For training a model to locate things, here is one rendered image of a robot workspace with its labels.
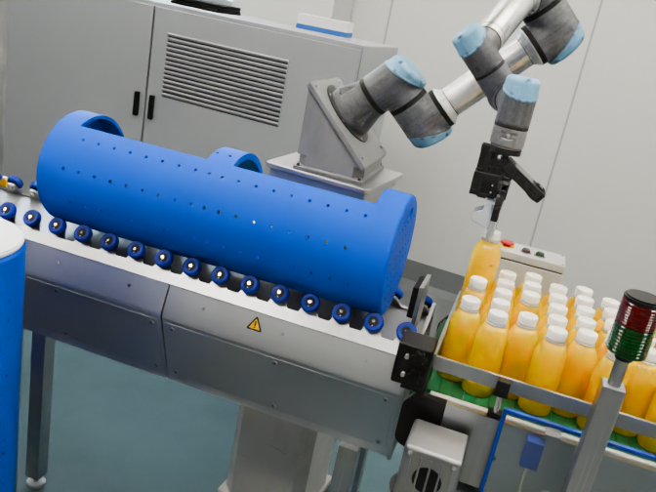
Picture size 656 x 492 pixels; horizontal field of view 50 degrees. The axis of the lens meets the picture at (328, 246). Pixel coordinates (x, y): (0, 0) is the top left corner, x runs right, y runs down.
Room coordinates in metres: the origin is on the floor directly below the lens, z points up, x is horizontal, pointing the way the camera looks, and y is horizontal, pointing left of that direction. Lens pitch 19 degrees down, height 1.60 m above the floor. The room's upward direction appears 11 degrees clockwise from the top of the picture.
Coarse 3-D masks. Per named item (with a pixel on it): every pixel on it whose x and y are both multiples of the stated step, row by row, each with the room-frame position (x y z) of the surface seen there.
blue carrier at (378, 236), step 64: (64, 128) 1.65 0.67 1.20; (64, 192) 1.58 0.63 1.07; (128, 192) 1.54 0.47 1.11; (192, 192) 1.51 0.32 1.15; (256, 192) 1.49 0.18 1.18; (320, 192) 1.49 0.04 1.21; (384, 192) 1.51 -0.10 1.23; (192, 256) 1.54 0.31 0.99; (256, 256) 1.46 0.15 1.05; (320, 256) 1.42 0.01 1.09; (384, 256) 1.39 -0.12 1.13
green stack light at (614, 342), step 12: (612, 324) 1.07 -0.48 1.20; (612, 336) 1.05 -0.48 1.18; (624, 336) 1.03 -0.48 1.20; (636, 336) 1.03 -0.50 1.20; (648, 336) 1.03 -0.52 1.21; (612, 348) 1.04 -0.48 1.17; (624, 348) 1.03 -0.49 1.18; (636, 348) 1.03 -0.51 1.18; (648, 348) 1.03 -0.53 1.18; (636, 360) 1.03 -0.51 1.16
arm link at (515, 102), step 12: (504, 84) 1.58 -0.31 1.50; (516, 84) 1.54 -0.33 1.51; (528, 84) 1.54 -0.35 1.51; (540, 84) 1.56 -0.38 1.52; (504, 96) 1.56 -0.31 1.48; (516, 96) 1.53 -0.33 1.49; (528, 96) 1.54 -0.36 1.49; (504, 108) 1.55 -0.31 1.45; (516, 108) 1.53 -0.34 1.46; (528, 108) 1.54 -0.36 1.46; (504, 120) 1.54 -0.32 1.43; (516, 120) 1.53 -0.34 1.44; (528, 120) 1.54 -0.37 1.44
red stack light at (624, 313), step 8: (624, 304) 1.05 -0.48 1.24; (632, 304) 1.04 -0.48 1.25; (624, 312) 1.05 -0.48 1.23; (632, 312) 1.03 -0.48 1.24; (640, 312) 1.03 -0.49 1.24; (648, 312) 1.03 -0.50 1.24; (624, 320) 1.04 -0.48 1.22; (632, 320) 1.03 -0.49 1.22; (640, 320) 1.03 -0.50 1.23; (648, 320) 1.03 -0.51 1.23; (632, 328) 1.03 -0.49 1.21; (640, 328) 1.03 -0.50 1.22; (648, 328) 1.03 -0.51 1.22
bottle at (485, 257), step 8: (480, 240) 1.56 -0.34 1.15; (488, 240) 1.55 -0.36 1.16; (480, 248) 1.55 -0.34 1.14; (488, 248) 1.54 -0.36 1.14; (496, 248) 1.54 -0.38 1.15; (472, 256) 1.56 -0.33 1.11; (480, 256) 1.54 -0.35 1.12; (488, 256) 1.53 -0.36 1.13; (496, 256) 1.54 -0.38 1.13; (472, 264) 1.55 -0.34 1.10; (480, 264) 1.54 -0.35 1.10; (488, 264) 1.53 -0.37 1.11; (496, 264) 1.54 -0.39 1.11; (472, 272) 1.54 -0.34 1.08; (480, 272) 1.53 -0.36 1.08; (488, 272) 1.53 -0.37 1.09; (496, 272) 1.56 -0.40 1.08; (464, 280) 1.57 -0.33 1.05; (488, 280) 1.54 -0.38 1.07; (464, 288) 1.56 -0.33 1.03; (488, 288) 1.54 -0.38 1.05
